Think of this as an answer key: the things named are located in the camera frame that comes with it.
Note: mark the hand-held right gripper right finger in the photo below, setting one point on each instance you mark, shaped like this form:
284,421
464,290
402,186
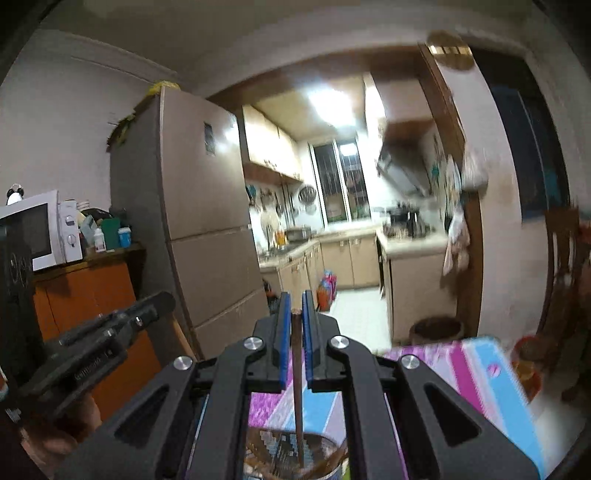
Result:
308,346

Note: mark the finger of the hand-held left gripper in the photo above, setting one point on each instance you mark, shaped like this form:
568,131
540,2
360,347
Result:
138,314
87,364

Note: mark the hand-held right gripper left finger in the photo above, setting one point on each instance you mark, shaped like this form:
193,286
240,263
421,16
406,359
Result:
285,346

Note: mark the wooden chopstick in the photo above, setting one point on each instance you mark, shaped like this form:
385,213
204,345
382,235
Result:
298,378

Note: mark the blue perforated utensil holder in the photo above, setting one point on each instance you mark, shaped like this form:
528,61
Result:
295,466

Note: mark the person's left hand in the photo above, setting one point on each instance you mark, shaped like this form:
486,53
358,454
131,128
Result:
64,443

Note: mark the orange wooden cabinet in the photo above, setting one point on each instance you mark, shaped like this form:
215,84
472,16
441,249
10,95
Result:
92,295

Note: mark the bottles on kitchen floor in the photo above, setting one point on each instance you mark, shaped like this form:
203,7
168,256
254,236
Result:
326,290

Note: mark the white microwave oven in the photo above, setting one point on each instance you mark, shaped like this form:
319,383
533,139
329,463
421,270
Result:
32,230

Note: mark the blue cup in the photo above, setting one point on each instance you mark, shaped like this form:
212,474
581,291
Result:
125,237

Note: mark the white bottle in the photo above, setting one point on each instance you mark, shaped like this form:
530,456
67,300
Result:
99,241

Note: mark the beige lower kitchen cabinets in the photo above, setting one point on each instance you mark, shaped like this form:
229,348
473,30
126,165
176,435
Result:
341,263

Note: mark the small black white figurine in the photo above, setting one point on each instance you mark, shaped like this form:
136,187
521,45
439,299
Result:
14,194

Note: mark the grey refrigerator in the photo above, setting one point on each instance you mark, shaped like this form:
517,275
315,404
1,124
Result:
194,221

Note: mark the metal pot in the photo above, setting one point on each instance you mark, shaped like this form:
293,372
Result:
298,234

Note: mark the round brown basket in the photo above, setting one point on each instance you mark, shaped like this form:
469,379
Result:
436,330

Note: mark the hanging metal strainer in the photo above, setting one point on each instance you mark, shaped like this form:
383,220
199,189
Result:
307,194

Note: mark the barred kitchen window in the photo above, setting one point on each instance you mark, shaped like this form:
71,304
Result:
340,182

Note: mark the floral purple blue tablecloth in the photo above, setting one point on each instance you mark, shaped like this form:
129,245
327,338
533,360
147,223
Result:
485,383

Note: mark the hanging cloth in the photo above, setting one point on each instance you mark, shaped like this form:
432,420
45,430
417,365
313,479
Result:
456,240

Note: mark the beige upper kitchen cabinet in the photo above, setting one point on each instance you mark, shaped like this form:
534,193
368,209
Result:
272,143

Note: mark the steel range hood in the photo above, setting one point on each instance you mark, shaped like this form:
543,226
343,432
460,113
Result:
404,166

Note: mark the red container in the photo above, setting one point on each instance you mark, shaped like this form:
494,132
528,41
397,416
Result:
526,364

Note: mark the hanging plastic bag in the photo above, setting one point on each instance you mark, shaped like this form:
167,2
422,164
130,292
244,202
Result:
474,170

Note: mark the ceiling light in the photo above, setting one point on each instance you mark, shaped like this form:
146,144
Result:
330,104

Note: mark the beige cabinet above hood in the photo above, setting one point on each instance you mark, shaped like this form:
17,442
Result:
399,106

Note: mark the wooden chair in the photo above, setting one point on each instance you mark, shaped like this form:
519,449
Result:
563,300

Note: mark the wooden door frame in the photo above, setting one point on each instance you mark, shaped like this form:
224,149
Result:
455,106

